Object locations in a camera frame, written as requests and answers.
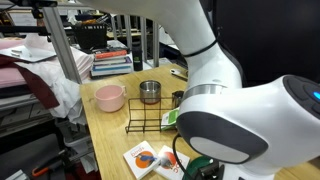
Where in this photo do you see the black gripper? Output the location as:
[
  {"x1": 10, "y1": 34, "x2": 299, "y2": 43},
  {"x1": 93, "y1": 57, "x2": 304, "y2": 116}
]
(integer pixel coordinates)
[{"x1": 191, "y1": 159, "x2": 225, "y2": 180}]

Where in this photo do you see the white abc board book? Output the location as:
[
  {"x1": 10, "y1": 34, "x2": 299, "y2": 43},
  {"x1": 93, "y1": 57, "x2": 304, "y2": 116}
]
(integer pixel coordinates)
[{"x1": 153, "y1": 144, "x2": 191, "y2": 180}]

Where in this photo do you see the green colors board book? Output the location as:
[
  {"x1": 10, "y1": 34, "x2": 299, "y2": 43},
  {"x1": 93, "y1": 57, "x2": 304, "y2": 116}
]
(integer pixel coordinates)
[{"x1": 160, "y1": 107, "x2": 181, "y2": 132}]

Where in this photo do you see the white birds board book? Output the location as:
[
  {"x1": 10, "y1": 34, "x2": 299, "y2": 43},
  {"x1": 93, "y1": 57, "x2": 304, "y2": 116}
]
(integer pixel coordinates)
[{"x1": 122, "y1": 140, "x2": 162, "y2": 180}]

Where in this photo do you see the small steel pitcher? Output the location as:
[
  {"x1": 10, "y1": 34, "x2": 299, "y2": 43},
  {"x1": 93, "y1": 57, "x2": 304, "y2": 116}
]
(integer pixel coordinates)
[{"x1": 171, "y1": 90, "x2": 185, "y2": 110}]

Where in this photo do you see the silver metal cup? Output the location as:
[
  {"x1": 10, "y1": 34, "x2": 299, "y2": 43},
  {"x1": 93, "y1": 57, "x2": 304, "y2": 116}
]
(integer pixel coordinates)
[{"x1": 138, "y1": 79, "x2": 162, "y2": 105}]

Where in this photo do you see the black bottle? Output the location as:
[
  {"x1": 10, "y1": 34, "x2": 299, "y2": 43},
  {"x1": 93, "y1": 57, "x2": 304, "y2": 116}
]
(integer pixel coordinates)
[{"x1": 131, "y1": 41, "x2": 144, "y2": 72}]

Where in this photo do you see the white thick book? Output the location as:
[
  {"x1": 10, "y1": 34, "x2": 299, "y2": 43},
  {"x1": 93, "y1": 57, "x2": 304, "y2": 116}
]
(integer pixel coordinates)
[{"x1": 90, "y1": 68, "x2": 134, "y2": 78}]

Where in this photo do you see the blue spined book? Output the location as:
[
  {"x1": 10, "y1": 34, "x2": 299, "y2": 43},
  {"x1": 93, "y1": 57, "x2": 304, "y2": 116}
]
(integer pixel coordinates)
[{"x1": 91, "y1": 63, "x2": 134, "y2": 72}]

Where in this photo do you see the orange spined book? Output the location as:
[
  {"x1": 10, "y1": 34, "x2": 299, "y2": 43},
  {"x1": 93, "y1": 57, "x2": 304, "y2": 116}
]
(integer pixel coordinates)
[{"x1": 94, "y1": 49, "x2": 129, "y2": 61}]

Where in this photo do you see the white crumpled cloth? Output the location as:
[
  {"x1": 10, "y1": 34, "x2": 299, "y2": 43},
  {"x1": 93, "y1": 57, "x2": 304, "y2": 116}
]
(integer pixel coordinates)
[{"x1": 13, "y1": 33, "x2": 96, "y2": 126}]

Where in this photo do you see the black mesh basket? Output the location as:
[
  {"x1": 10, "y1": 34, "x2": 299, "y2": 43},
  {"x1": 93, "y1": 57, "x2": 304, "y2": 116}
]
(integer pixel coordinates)
[{"x1": 73, "y1": 23, "x2": 108, "y2": 51}]

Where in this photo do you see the dark red cloth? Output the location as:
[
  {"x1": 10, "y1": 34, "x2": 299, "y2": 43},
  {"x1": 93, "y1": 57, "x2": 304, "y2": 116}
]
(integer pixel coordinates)
[{"x1": 0, "y1": 54, "x2": 61, "y2": 110}]

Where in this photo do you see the grey flat tray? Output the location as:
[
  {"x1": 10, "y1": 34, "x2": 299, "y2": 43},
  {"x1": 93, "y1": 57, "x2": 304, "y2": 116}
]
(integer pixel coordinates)
[{"x1": 0, "y1": 44, "x2": 58, "y2": 64}]

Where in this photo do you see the pink folded fabric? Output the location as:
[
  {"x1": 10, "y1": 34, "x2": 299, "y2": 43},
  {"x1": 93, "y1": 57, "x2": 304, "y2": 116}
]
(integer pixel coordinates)
[{"x1": 0, "y1": 38, "x2": 96, "y2": 89}]

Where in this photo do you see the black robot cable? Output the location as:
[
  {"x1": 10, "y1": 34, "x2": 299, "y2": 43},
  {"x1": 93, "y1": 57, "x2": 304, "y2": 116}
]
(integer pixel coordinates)
[{"x1": 171, "y1": 132, "x2": 194, "y2": 180}]

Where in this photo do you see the black wire rack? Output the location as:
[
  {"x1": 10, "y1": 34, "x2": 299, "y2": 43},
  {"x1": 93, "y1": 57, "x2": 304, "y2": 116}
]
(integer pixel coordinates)
[{"x1": 124, "y1": 96, "x2": 183, "y2": 135}]

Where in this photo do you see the white handled tool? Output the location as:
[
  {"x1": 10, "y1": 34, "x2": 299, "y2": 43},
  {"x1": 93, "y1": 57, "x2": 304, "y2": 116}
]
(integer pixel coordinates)
[{"x1": 169, "y1": 68, "x2": 189, "y2": 83}]

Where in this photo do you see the aluminium frame post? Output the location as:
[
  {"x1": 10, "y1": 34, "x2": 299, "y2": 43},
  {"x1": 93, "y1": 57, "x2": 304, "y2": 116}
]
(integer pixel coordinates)
[
  {"x1": 41, "y1": 6, "x2": 83, "y2": 85},
  {"x1": 139, "y1": 16, "x2": 148, "y2": 63},
  {"x1": 152, "y1": 21, "x2": 161, "y2": 68}
]

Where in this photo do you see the orange handled tool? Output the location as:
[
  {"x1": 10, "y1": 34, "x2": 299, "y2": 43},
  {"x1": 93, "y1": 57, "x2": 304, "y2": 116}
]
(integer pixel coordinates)
[{"x1": 31, "y1": 159, "x2": 64, "y2": 178}]

